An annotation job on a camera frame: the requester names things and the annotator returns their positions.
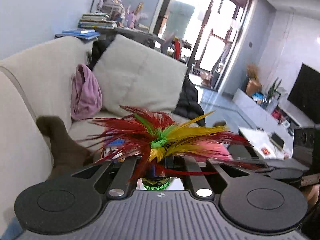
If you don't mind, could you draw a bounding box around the beige cushion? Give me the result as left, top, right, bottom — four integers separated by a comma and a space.
93, 35, 187, 116

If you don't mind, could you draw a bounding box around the copper vase with dried flowers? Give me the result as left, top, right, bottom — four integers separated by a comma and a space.
246, 64, 262, 96

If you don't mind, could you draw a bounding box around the red and white booklet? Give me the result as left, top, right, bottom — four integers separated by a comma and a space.
261, 147, 271, 157

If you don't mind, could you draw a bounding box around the pink crumpled garment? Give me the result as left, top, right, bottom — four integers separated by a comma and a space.
71, 64, 103, 121

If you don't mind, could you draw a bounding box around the right leg in jeans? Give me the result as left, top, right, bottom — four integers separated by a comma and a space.
212, 120, 226, 127

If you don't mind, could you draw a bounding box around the stack of books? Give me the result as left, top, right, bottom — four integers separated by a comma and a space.
78, 13, 117, 29

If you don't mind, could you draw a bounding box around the black television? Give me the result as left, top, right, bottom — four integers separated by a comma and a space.
287, 64, 320, 124

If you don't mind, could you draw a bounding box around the marble coffee table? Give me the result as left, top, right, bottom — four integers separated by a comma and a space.
238, 127, 292, 160

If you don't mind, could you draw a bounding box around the beige sofa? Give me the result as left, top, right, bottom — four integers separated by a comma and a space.
0, 35, 196, 228

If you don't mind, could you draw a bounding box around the white marble tv cabinet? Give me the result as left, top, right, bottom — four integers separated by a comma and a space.
233, 88, 315, 144

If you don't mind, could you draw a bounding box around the colourful feather shuttlecock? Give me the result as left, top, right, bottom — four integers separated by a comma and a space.
84, 106, 259, 184

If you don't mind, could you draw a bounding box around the leg in jeans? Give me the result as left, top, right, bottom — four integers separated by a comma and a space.
0, 115, 94, 240
212, 120, 226, 127

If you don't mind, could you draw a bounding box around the left leg in jeans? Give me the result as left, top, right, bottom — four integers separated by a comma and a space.
0, 115, 94, 240

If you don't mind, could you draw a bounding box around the black puffer jacket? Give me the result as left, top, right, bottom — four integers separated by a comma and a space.
173, 75, 204, 120

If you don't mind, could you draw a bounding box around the orange cardboard storage box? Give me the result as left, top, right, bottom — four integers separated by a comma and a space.
100, 139, 124, 159

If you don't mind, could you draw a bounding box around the blue folder on desk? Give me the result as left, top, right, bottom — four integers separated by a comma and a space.
55, 29, 100, 40

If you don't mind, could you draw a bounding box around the potted green plant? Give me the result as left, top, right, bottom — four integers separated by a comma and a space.
266, 78, 287, 104

